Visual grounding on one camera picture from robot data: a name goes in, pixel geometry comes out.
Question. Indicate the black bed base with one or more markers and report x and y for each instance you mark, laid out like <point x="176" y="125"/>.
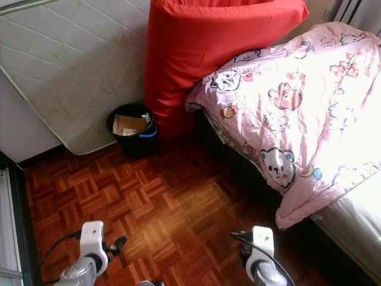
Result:
<point x="268" y="196"/>

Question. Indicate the sliding glass door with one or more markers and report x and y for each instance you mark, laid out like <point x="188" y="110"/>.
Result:
<point x="21" y="238"/>

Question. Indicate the black waste bin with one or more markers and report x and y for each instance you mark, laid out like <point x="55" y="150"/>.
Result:
<point x="131" y="146"/>

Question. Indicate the blue plastic item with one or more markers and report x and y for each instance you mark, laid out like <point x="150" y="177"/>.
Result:
<point x="150" y="131"/>

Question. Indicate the beige bed sheet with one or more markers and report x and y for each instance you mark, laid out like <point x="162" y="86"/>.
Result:
<point x="354" y="220"/>

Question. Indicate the brown cardboard piece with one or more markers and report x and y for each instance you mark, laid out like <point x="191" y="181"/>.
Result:
<point x="128" y="124"/>

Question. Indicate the pink cartoon print blanket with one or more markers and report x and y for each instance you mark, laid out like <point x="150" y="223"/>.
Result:
<point x="292" y="119"/>

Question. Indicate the white quilted mattress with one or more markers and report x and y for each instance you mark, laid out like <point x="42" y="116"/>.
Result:
<point x="71" y="65"/>

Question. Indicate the large red foam cushion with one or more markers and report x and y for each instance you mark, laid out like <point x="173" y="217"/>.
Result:
<point x="190" y="59"/>

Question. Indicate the grey pleated curtain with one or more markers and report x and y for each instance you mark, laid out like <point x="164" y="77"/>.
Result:
<point x="342" y="9"/>

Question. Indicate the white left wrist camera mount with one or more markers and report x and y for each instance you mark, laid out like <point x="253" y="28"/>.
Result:
<point x="92" y="235"/>

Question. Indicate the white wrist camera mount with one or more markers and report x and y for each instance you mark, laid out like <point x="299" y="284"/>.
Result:
<point x="92" y="235"/>
<point x="263" y="241"/>

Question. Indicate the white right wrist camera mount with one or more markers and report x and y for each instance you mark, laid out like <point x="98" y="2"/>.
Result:
<point x="263" y="241"/>

